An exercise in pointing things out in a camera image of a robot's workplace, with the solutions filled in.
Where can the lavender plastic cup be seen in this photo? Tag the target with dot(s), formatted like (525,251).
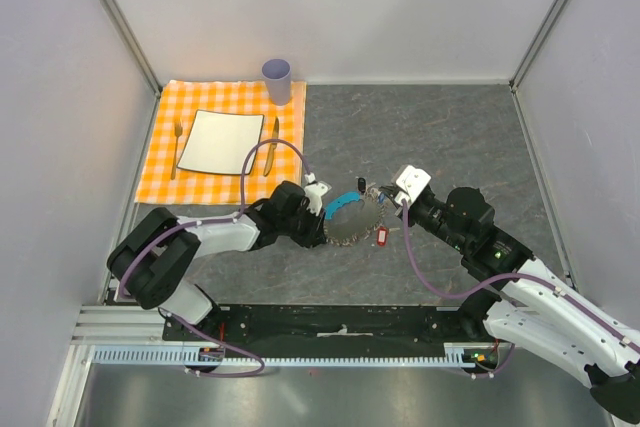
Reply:
(277,78)

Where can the gold knife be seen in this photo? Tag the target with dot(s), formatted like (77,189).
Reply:
(272,148)

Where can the orange checkered cloth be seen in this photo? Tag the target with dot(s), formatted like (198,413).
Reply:
(181,100)

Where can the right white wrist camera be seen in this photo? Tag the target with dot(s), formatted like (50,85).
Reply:
(419,177)

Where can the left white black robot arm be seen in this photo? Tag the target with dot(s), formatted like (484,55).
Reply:
(152,260)

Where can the red key tag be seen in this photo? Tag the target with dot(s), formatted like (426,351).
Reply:
(382,236)

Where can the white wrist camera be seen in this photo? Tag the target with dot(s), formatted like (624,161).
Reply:
(419,177)
(315,191)

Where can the metal keyring plate blue handle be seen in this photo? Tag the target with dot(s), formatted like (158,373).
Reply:
(351,217)

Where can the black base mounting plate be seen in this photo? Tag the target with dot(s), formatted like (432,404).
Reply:
(342,329)

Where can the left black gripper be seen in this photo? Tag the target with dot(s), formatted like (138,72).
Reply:
(315,235)

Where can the white square plate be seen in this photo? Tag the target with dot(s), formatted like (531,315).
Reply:
(219,143)

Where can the slotted cable duct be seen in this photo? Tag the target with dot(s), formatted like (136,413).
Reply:
(195,356)

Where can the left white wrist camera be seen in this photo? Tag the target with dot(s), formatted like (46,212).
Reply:
(315,191)

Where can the silver keys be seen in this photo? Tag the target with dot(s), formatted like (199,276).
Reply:
(373,191)

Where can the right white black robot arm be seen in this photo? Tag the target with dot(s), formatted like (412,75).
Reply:
(519,300)

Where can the gold fork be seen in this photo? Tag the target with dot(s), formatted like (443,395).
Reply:
(178,131)

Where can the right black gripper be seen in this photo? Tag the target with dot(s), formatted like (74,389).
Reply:
(391,191)

